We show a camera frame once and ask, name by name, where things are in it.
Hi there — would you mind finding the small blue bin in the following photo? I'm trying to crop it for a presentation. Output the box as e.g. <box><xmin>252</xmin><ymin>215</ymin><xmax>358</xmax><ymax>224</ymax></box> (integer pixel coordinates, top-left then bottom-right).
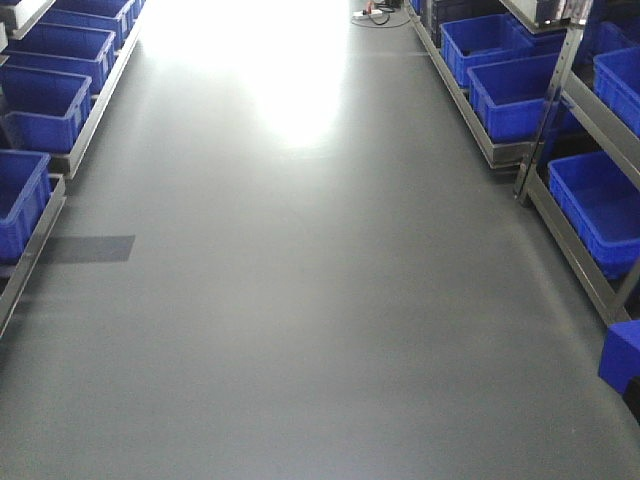
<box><xmin>598</xmin><ymin>319</ymin><xmax>639</xmax><ymax>395</ymax></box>

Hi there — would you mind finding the blue crate right upper shelf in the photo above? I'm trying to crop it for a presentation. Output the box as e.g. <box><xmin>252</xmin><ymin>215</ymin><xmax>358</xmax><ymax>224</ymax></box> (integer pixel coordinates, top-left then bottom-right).
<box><xmin>594</xmin><ymin>46</ymin><xmax>639</xmax><ymax>136</ymax></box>

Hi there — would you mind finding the white power strip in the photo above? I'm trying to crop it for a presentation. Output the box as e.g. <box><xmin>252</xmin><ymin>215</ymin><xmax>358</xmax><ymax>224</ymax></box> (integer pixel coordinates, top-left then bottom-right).
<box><xmin>351</xmin><ymin>8</ymin><xmax>390</xmax><ymax>21</ymax></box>

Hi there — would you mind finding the blue crate right middle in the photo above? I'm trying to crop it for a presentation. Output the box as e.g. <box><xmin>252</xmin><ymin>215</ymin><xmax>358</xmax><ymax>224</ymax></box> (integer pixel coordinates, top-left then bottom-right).
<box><xmin>467</xmin><ymin>53</ymin><xmax>558</xmax><ymax>144</ymax></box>

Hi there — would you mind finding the blue crate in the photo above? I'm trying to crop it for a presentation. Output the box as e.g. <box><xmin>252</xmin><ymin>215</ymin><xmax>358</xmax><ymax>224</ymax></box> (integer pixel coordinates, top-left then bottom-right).
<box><xmin>5</xmin><ymin>23</ymin><xmax>116</xmax><ymax>95</ymax></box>
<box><xmin>467</xmin><ymin>53</ymin><xmax>558</xmax><ymax>144</ymax></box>
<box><xmin>1</xmin><ymin>65</ymin><xmax>91</xmax><ymax>154</ymax></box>
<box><xmin>548</xmin><ymin>151</ymin><xmax>639</xmax><ymax>280</ymax></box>
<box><xmin>1</xmin><ymin>150</ymin><xmax>51</xmax><ymax>265</ymax></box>
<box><xmin>440</xmin><ymin>14</ymin><xmax>534</xmax><ymax>88</ymax></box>

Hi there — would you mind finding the blue crate right far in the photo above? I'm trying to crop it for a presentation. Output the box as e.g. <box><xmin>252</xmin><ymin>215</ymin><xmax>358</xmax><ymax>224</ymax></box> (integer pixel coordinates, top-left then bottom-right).
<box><xmin>440</xmin><ymin>14</ymin><xmax>534</xmax><ymax>88</ymax></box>

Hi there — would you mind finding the right steel flow rack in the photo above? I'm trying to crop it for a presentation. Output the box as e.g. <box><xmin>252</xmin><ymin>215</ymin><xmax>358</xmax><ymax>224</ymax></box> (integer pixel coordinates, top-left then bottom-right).
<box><xmin>405</xmin><ymin>1</ymin><xmax>639</xmax><ymax>325</ymax></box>

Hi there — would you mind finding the steel flow rack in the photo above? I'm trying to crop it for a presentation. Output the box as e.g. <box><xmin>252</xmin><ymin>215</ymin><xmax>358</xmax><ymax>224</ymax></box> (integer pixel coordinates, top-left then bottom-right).
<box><xmin>405</xmin><ymin>1</ymin><xmax>639</xmax><ymax>325</ymax></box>
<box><xmin>1</xmin><ymin>1</ymin><xmax>144</xmax><ymax>327</ymax></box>

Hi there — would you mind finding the blue crate right near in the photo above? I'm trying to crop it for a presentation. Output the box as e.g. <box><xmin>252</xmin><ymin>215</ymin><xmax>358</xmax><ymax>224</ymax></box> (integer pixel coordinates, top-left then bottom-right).
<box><xmin>548</xmin><ymin>151</ymin><xmax>639</xmax><ymax>280</ymax></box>

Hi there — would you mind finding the blue crate left near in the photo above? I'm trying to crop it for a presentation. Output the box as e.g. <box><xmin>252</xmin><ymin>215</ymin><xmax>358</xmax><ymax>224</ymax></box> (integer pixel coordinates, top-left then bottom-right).
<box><xmin>1</xmin><ymin>150</ymin><xmax>51</xmax><ymax>265</ymax></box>

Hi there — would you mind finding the blue crate left far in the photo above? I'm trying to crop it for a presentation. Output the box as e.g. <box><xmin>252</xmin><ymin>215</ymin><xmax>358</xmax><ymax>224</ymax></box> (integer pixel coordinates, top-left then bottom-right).
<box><xmin>5</xmin><ymin>23</ymin><xmax>116</xmax><ymax>95</ymax></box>

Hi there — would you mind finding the blue crate left middle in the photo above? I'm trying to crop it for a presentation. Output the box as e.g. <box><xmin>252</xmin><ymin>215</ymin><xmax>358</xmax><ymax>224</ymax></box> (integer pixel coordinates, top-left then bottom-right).
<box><xmin>1</xmin><ymin>65</ymin><xmax>91</xmax><ymax>154</ymax></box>

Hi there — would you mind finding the left steel flow rack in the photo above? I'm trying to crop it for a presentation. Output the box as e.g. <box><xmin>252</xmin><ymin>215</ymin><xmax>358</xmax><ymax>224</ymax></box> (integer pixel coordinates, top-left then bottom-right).
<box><xmin>1</xmin><ymin>1</ymin><xmax>144</xmax><ymax>327</ymax></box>

